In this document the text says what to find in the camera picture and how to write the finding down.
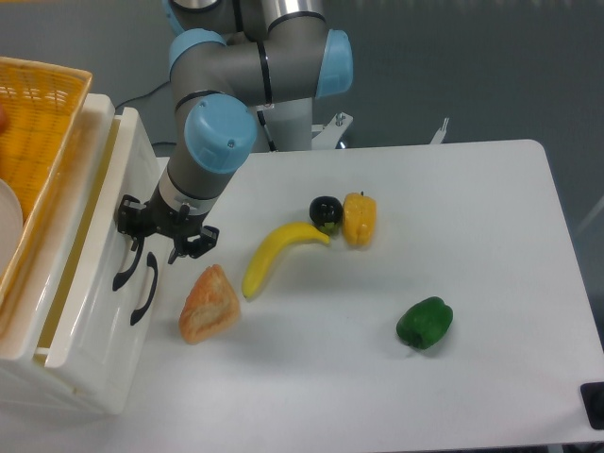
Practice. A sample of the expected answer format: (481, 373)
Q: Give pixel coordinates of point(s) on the black mangosteen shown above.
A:
(326, 214)

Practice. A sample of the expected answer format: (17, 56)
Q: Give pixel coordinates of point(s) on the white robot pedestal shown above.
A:
(290, 126)

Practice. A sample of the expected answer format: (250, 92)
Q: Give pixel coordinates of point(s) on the white plate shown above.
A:
(12, 224)

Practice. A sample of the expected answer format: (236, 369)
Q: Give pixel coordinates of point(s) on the yellow woven basket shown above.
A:
(43, 101)

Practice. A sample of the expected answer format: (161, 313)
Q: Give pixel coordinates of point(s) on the black corner object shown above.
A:
(592, 394)

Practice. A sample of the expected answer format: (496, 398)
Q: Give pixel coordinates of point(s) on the yellow banana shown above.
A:
(259, 266)

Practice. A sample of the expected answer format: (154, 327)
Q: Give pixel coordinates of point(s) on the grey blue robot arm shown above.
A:
(229, 59)

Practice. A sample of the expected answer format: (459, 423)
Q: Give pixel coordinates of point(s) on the yellow bell pepper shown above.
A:
(359, 220)

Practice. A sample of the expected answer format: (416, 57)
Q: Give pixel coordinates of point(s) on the white drawer cabinet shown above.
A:
(33, 305)

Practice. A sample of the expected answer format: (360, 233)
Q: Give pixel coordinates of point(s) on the orange fruit in basket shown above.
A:
(3, 120)

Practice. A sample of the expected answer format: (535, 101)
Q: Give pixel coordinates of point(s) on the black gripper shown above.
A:
(183, 225)

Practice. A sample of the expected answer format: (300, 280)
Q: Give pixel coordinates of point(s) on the green bell pepper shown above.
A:
(424, 324)

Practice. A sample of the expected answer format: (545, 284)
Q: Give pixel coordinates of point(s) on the triangular bread pastry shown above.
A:
(210, 308)

